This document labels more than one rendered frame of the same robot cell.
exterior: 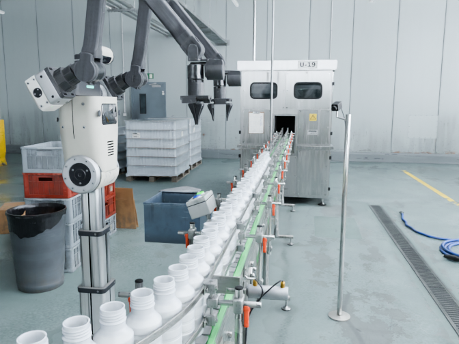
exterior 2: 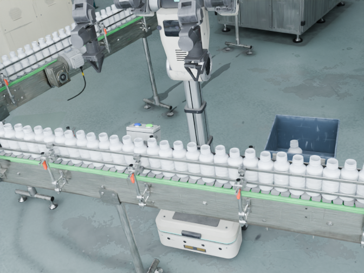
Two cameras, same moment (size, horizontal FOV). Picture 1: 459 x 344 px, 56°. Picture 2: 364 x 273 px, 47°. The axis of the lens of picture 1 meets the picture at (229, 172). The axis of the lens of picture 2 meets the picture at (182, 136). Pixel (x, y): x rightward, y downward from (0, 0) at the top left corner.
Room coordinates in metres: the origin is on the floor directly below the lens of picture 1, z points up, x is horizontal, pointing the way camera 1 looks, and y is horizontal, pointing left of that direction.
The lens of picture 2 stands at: (2.31, -1.40, 2.15)
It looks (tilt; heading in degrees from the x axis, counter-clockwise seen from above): 35 degrees down; 107
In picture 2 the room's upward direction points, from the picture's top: 10 degrees counter-clockwise
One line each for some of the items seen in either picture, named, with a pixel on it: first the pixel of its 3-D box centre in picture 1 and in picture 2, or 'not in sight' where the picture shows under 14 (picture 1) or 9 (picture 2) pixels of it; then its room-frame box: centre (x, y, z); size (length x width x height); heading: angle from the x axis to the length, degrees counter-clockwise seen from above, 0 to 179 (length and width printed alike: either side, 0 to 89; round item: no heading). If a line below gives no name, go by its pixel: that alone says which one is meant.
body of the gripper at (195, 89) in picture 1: (196, 90); (92, 46); (1.53, 0.12, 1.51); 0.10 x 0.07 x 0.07; 85
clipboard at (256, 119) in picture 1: (256, 122); not in sight; (6.40, -0.39, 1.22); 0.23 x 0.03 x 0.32; 81
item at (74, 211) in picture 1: (61, 203); not in sight; (3.94, 1.55, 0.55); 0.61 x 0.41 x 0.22; 178
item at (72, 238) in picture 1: (63, 226); not in sight; (3.95, 1.56, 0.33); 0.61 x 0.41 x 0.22; 177
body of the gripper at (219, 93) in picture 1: (219, 94); (195, 49); (1.98, 0.04, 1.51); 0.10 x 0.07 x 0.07; 81
